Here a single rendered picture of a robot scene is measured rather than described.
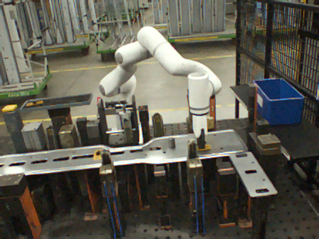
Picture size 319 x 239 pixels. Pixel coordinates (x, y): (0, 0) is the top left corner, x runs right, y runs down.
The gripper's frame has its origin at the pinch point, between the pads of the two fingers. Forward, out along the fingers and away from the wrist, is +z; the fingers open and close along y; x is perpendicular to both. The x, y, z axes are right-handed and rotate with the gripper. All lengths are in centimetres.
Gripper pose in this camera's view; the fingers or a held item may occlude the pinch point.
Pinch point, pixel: (201, 143)
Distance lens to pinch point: 138.2
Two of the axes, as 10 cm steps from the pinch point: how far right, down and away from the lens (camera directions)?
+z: 0.9, 9.0, 4.2
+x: 9.9, -1.1, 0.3
